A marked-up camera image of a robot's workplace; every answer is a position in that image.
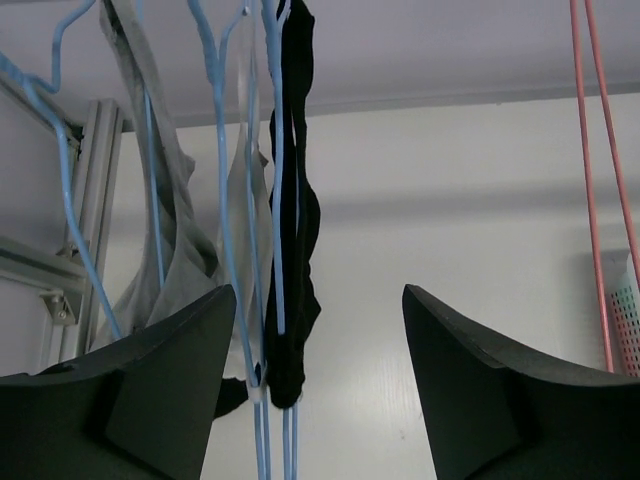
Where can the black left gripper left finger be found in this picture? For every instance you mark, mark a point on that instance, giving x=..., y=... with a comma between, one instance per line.
x=139, y=408

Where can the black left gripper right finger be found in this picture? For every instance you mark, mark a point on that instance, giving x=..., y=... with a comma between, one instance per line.
x=495, y=408

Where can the white tank top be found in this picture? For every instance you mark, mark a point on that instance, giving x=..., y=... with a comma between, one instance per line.
x=249, y=211

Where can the aluminium frame left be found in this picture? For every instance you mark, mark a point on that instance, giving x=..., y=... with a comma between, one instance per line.
x=49, y=310

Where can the black tank top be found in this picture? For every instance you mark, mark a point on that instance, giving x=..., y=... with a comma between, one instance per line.
x=300, y=223

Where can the grey tank top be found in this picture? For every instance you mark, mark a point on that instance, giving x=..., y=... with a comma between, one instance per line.
x=178, y=259

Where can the pink wire hanger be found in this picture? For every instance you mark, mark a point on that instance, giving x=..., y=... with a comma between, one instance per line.
x=617, y=166

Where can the blue wire hanger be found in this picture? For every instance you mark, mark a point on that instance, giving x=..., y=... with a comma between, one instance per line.
x=33, y=86
x=273, y=28
x=215, y=63

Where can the white perforated plastic basket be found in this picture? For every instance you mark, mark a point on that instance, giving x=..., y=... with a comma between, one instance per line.
x=624, y=304

